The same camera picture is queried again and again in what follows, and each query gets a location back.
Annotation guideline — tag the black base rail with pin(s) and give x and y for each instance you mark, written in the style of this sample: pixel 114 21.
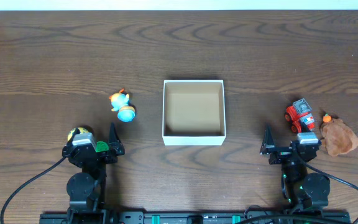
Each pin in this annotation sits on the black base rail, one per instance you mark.
pixel 139 217

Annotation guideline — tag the white cardboard box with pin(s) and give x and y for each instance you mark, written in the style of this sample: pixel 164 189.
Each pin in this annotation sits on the white cardboard box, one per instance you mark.
pixel 193 113

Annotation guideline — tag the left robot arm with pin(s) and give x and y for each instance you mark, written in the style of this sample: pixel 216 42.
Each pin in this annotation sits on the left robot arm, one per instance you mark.
pixel 86 189

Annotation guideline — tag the blue orange toy figure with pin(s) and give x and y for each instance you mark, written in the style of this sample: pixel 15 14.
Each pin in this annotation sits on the blue orange toy figure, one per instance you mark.
pixel 120 105

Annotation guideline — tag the green round disc toy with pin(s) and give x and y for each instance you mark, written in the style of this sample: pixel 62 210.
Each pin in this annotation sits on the green round disc toy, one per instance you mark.
pixel 102 146

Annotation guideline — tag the red toy fire truck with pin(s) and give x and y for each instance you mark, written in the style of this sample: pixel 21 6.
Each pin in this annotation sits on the red toy fire truck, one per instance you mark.
pixel 300 117

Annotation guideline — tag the yellow ball blue letters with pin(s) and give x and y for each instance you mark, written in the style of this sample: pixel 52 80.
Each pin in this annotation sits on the yellow ball blue letters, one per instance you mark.
pixel 74 131

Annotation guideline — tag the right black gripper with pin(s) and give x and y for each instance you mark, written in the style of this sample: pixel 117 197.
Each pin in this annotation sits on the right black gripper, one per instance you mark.
pixel 268 148

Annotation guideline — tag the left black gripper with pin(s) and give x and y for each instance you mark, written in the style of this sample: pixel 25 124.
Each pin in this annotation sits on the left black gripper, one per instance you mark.
pixel 96 155

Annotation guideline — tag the brown plush toy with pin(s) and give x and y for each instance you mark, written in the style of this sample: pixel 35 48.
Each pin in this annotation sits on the brown plush toy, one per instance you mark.
pixel 338 137

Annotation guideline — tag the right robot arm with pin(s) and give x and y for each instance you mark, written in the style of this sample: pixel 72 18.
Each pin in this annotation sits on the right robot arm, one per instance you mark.
pixel 305 191

